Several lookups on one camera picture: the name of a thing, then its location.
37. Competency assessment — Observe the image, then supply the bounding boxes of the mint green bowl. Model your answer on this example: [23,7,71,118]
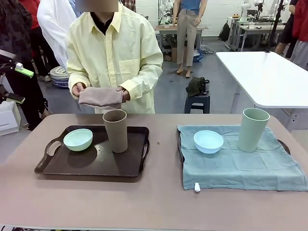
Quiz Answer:
[63,128,93,152]

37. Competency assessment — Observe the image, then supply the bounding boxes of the beige cloth mat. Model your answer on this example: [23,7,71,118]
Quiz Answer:
[78,86,124,111]

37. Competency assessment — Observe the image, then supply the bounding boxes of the tan brown tall cup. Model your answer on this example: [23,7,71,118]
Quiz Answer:
[102,109,128,154]

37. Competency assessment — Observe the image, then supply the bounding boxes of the light blue bowl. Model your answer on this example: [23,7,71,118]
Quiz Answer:
[193,130,224,154]

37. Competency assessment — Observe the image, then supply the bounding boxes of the mint green tall cup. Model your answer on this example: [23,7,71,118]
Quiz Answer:
[237,108,270,153]

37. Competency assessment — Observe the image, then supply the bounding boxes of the blue cloth mat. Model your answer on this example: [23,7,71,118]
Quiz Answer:
[177,124,308,193]

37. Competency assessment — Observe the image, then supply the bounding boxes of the person's left forearm yellow sleeve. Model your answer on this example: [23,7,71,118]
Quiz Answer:
[119,67,164,100]

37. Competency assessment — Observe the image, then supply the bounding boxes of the person's right forearm yellow sleeve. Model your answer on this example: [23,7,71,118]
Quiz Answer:
[68,71,91,90]

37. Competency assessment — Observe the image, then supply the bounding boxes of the dark brown plastic tray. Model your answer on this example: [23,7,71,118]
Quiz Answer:
[177,138,291,165]
[34,125,151,178]

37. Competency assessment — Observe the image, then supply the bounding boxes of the person's right hand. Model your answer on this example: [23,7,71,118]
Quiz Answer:
[71,82,88,99]

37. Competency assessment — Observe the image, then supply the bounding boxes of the person's left hand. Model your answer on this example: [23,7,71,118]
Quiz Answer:
[116,86,131,103]

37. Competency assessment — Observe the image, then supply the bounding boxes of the white box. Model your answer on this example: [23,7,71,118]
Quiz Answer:
[0,101,20,137]

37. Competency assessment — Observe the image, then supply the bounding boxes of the person in dark patterned top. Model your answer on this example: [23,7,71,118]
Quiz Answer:
[0,0,48,132]

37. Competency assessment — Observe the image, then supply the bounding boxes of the person in white coat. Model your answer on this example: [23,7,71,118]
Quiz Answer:
[37,0,77,72]

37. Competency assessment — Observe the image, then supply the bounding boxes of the person in yellow shirt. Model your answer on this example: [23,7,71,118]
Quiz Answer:
[65,0,164,114]

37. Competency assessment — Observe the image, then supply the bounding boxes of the cardboard box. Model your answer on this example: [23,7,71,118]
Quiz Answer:
[170,47,188,63]

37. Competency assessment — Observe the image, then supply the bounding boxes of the person blue shirt beige trousers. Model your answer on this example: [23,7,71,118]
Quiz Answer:
[172,0,208,78]

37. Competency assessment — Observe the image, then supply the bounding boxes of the dark green bag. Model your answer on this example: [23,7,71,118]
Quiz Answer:
[186,77,205,98]

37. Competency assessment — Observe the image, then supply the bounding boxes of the grey plastic stool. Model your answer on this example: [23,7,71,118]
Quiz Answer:
[184,91,210,114]

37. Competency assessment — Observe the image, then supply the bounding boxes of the black backpack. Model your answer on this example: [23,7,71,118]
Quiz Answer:
[218,23,231,42]

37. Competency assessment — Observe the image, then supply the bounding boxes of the grey background workbench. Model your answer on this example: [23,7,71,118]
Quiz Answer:
[227,16,287,52]

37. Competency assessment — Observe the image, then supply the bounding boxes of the white side table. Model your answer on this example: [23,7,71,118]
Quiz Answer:
[216,51,308,114]

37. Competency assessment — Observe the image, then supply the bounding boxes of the black tripod pole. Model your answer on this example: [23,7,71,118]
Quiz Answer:
[264,0,284,53]

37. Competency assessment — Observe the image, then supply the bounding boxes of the person in black clothes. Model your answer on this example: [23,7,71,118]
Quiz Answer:
[274,0,299,55]

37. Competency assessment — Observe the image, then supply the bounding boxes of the person in red jacket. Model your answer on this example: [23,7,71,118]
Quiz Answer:
[290,0,308,70]

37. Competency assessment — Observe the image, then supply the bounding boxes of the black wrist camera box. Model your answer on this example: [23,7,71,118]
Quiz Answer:
[0,49,17,63]

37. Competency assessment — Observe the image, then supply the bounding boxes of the white coiled hose ring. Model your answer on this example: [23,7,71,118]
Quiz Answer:
[50,66,70,89]

